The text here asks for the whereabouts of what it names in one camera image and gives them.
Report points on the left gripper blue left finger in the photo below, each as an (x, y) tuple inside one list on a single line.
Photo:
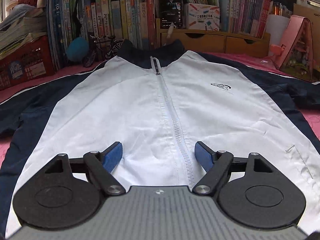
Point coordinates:
[(112, 156)]

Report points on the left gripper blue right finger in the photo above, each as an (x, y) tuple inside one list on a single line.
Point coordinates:
[(205, 156)]

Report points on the white and navy zip jacket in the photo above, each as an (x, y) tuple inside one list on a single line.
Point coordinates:
[(158, 104)]

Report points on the miniature black bicycle model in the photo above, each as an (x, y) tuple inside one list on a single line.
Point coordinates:
[(101, 49)]

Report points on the blue round ball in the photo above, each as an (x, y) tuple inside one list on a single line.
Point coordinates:
[(78, 49)]

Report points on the red plastic crate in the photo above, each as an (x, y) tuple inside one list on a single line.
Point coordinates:
[(31, 61)]

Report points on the wooden desktop drawer organizer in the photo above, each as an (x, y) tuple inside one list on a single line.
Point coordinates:
[(215, 41)]

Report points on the pink house-shaped diorama box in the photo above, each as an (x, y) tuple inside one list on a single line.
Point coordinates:
[(291, 36)]

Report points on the row of upright books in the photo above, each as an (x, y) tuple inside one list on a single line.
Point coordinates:
[(135, 21)]

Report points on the white label printer box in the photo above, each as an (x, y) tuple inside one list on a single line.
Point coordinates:
[(202, 17)]

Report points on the black smartphone on stand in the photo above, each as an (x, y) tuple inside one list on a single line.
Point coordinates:
[(170, 11)]

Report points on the stack of papers and booklets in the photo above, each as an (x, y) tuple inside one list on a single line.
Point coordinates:
[(24, 24)]

